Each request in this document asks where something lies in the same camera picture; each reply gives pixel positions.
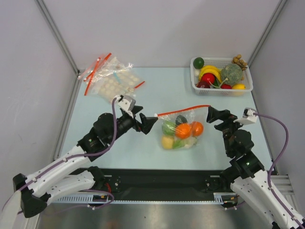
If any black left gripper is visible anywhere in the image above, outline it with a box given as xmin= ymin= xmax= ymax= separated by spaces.
xmin=107 ymin=105 xmax=157 ymax=144

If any small orange tangerine front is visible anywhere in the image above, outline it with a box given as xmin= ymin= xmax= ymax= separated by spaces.
xmin=191 ymin=121 xmax=204 ymax=137

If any light green guava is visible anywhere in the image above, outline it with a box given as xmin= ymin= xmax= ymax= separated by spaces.
xmin=162 ymin=120 xmax=176 ymax=136

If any yellow pear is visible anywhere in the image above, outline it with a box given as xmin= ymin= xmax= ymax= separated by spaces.
xmin=162 ymin=135 xmax=174 ymax=149

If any dark green avocado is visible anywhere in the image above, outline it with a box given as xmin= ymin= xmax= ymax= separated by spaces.
xmin=175 ymin=115 xmax=188 ymax=125

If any clear zip top bag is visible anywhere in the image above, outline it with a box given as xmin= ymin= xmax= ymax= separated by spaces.
xmin=154 ymin=104 xmax=210 ymax=150

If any white cauliflower with leaves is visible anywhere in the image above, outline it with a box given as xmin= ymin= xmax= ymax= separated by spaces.
xmin=172 ymin=137 xmax=197 ymax=149

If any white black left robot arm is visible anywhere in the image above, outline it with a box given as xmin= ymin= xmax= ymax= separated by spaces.
xmin=13 ymin=106 xmax=158 ymax=218

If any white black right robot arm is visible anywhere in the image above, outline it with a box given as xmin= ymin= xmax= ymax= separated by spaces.
xmin=206 ymin=106 xmax=305 ymax=229

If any pile of zip bags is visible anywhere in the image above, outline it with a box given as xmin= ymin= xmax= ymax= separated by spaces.
xmin=78 ymin=53 xmax=145 ymax=102

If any small red fruit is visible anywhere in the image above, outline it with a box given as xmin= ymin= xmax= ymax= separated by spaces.
xmin=220 ymin=84 xmax=232 ymax=89

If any yellow lemon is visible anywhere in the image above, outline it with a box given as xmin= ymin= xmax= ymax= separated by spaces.
xmin=232 ymin=83 xmax=246 ymax=90

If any dark red fruit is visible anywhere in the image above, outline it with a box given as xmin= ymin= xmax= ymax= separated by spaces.
xmin=196 ymin=81 xmax=210 ymax=89

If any green netted melon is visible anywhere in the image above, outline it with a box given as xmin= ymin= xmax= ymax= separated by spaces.
xmin=211 ymin=63 xmax=243 ymax=89

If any yellow banana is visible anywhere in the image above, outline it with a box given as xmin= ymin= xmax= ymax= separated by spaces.
xmin=198 ymin=65 xmax=222 ymax=82

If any white plastic fruit basket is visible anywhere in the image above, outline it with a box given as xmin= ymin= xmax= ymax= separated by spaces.
xmin=190 ymin=57 xmax=253 ymax=96

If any dark green lime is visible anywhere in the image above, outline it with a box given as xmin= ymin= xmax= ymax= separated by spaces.
xmin=193 ymin=57 xmax=204 ymax=69

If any brown longan bunch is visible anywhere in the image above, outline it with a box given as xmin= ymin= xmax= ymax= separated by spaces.
xmin=232 ymin=54 xmax=248 ymax=71

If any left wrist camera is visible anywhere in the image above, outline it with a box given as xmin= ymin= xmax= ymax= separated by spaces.
xmin=115 ymin=95 xmax=136 ymax=118

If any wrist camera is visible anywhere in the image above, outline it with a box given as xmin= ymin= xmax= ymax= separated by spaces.
xmin=234 ymin=108 xmax=258 ymax=125
xmin=115 ymin=95 xmax=136 ymax=118

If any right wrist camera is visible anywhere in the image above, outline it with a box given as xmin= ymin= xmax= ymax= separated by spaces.
xmin=234 ymin=108 xmax=258 ymax=125

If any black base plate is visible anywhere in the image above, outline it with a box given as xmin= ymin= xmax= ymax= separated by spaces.
xmin=59 ymin=167 xmax=241 ymax=201

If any white cable duct right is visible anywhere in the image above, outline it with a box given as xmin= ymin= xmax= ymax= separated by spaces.
xmin=213 ymin=192 xmax=239 ymax=204

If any white cable duct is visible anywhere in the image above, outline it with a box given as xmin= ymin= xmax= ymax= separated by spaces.
xmin=54 ymin=193 xmax=112 ymax=204
xmin=213 ymin=192 xmax=239 ymax=204

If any white cable duct left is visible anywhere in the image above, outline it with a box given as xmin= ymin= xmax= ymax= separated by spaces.
xmin=54 ymin=193 xmax=112 ymax=204

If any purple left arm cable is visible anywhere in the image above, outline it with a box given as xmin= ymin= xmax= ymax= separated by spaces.
xmin=1 ymin=96 xmax=120 ymax=213

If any aluminium frame post right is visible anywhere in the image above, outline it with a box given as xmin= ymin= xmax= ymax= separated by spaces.
xmin=248 ymin=0 xmax=288 ymax=67

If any aluminium frame post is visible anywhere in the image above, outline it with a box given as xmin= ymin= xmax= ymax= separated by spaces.
xmin=248 ymin=0 xmax=288 ymax=67
xmin=34 ymin=0 xmax=80 ymax=75

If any aluminium frame post left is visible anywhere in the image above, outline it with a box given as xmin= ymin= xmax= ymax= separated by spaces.
xmin=34 ymin=0 xmax=80 ymax=75

